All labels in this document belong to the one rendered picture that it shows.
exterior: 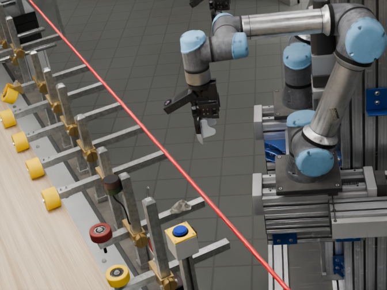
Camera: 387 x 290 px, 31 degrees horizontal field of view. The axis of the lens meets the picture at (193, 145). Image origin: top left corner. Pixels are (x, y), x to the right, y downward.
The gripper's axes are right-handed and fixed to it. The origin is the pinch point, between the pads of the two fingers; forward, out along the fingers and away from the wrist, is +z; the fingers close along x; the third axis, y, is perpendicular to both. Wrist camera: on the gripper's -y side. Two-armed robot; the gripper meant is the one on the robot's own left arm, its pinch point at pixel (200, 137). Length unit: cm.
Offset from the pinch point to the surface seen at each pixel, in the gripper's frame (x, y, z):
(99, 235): 4, -42, 41
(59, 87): 73, -68, 16
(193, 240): -36.0, -0.9, 11.3
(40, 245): 1, -64, 42
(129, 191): 8.6, -29.1, 25.7
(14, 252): -3, -73, 42
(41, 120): 125, -102, 62
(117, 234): 9, -37, 46
